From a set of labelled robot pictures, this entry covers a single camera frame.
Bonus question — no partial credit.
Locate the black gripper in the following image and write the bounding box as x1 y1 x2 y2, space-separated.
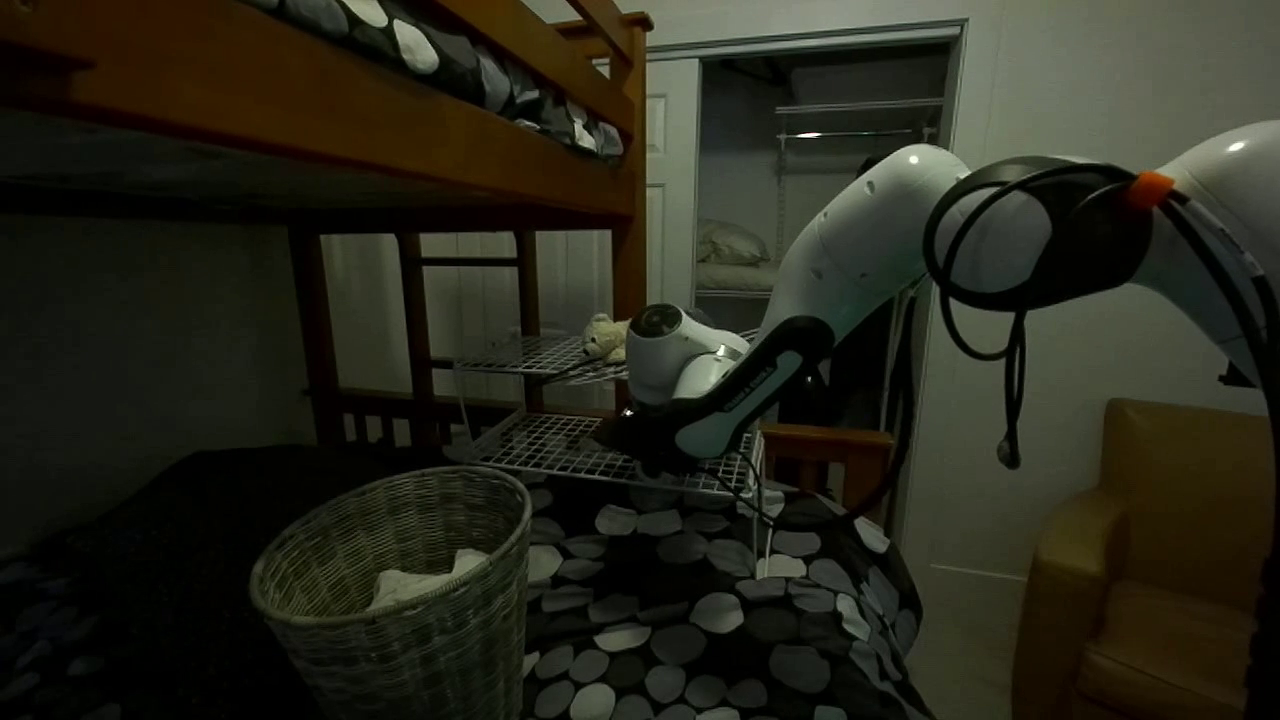
596 397 710 472

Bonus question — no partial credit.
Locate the white plush toy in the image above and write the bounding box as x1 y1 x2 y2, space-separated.
580 312 633 370

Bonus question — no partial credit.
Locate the dark spotted bedspread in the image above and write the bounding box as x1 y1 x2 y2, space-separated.
0 446 935 720

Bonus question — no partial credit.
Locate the brown wooden chair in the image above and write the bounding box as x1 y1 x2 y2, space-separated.
760 420 898 521

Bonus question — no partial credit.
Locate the white closet pillow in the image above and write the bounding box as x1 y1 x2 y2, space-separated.
690 216 775 272

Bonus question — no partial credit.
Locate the white cloth in basket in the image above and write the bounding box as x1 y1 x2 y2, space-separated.
365 543 494 616

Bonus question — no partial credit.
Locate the woven wicker basket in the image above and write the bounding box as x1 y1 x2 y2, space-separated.
247 463 535 720

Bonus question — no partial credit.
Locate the closet shelf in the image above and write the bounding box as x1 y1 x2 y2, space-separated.
770 91 953 137

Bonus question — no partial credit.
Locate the spotted bunk mattress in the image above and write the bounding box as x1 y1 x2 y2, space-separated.
252 0 633 164

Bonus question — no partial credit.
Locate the yellow armchair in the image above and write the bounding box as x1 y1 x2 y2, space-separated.
1007 397 1280 720

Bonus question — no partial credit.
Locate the white wire rack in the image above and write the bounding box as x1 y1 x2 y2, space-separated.
445 323 793 540

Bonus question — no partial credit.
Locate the wooden bunk bed frame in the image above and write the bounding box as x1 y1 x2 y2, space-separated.
0 0 656 455

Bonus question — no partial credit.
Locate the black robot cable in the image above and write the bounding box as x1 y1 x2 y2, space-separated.
919 152 1280 472

